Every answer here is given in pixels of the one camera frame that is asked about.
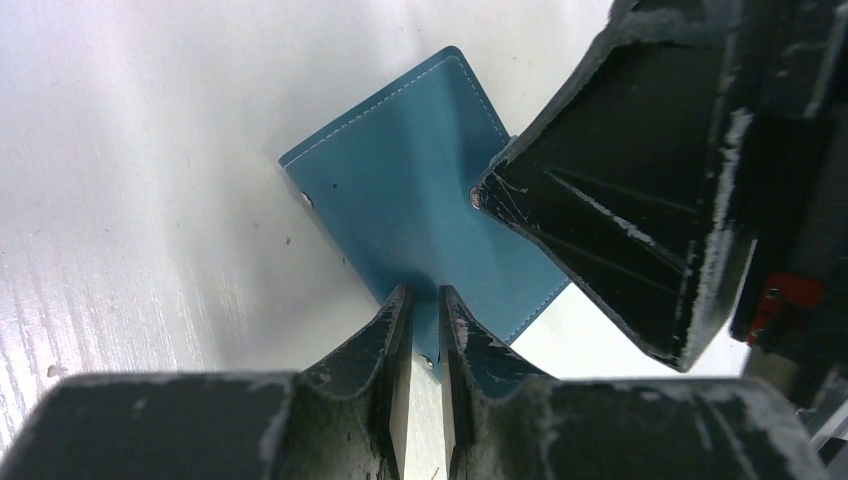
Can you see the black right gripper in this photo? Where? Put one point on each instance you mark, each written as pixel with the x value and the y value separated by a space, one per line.
pixel 627 181

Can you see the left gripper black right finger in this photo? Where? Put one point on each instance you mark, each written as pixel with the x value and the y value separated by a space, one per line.
pixel 498 410

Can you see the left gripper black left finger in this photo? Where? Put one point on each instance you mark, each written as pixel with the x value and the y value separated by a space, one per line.
pixel 355 400

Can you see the blue leather card holder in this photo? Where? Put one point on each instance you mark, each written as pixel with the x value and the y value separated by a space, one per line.
pixel 390 181

